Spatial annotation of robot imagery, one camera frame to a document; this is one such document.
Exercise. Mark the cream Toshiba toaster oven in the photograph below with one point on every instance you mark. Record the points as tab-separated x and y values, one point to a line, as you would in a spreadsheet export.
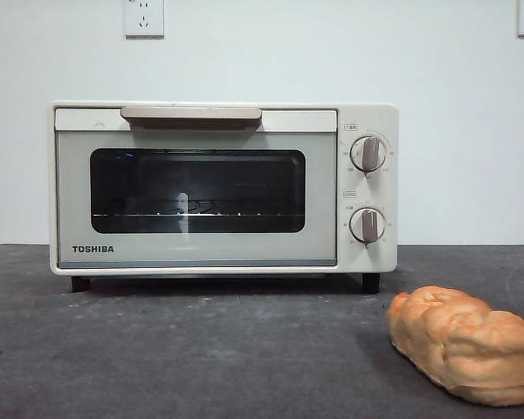
375	192

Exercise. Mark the cream oven control knob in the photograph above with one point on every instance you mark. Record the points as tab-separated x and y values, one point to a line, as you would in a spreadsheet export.
367	225
367	153

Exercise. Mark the golden bread loaf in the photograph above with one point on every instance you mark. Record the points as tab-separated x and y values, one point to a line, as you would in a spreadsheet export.
458	345

